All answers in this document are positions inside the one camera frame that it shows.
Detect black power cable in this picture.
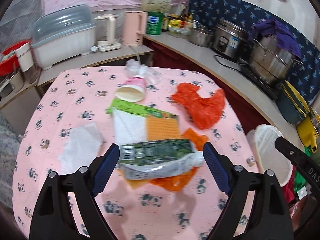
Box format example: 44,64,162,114
214,54,248,68

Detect green silver toothpaste tube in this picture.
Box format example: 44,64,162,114
119,139,206,180

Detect dark pot with yellow rim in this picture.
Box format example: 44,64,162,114
276,80,312,125

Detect green tin can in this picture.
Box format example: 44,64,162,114
146,11,164,35

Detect orange printed plastic bag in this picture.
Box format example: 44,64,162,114
119,127,210,193

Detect black induction cooktop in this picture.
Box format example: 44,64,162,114
237,60,283,100

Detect large steel pot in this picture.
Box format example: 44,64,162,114
246,35,304,87

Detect yellow label jars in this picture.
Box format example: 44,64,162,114
168,15,186,29

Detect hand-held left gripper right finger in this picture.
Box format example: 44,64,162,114
202,142,294,240

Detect green toothpaste box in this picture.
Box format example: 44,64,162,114
107,98,180,120

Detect waste bin with white liner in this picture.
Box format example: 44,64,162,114
246,124,294,187

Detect steel bowl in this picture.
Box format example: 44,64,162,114
188,26,214,47

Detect red plastic container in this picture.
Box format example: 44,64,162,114
0,40,30,76

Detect pink paper cup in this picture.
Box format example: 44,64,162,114
114,76,147,103

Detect orange mesh cloth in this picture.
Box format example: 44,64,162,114
146,116,180,140

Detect white cup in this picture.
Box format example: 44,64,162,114
15,42,34,73

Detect pink electric kettle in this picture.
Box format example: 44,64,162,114
122,11,148,47

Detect purple cloth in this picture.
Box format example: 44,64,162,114
251,17,302,58

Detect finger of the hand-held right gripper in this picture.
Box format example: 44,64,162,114
274,135,313,167

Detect blue patterned curtain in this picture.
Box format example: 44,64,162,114
187,0,320,100

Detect white dish box grey lid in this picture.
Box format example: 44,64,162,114
30,4,97,71

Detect dark sauce bottle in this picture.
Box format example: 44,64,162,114
161,12,170,32

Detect white paper napkin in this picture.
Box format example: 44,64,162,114
113,109,148,145

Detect red plastic bag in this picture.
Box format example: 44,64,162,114
171,82,227,130

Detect clear plastic bag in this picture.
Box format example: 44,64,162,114
125,59,162,85

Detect white cardboard box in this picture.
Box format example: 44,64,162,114
142,0,172,13

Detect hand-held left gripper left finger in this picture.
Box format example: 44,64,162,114
31,143,120,240

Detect pink panda tablecloth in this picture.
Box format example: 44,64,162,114
12,66,265,240

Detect steel rice cooker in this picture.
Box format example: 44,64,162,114
212,19,250,60

